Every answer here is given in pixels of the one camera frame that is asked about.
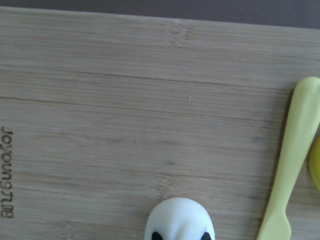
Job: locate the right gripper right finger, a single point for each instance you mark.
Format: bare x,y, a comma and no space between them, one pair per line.
206,236

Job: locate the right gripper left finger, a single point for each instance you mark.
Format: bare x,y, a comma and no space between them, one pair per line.
156,236

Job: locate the white steamed bun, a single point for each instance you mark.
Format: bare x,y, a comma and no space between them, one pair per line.
179,218

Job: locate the bamboo cutting board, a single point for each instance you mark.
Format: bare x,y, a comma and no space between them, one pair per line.
111,114

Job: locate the upper lemon half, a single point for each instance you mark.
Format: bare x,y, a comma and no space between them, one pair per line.
314,163

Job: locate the yellow plastic knife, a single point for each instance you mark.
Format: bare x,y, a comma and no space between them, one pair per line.
301,126

